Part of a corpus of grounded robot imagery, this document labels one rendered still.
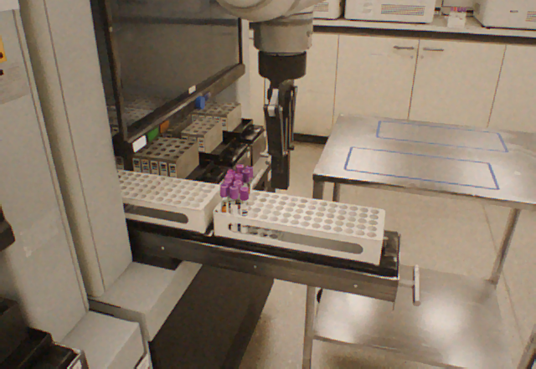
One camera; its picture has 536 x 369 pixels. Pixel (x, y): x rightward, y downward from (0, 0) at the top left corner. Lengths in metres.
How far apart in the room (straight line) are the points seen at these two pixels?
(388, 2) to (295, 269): 2.38
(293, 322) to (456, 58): 1.98
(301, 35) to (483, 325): 1.13
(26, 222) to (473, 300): 1.33
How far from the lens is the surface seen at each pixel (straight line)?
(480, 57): 3.03
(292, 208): 0.78
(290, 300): 1.85
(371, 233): 0.74
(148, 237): 0.85
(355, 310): 1.44
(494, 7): 3.00
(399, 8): 2.96
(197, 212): 0.79
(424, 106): 3.08
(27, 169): 0.63
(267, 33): 0.64
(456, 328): 1.47
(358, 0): 2.96
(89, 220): 0.75
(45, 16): 0.64
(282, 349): 1.68
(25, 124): 0.62
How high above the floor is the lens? 1.28
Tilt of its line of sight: 26 degrees down
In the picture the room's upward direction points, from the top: straight up
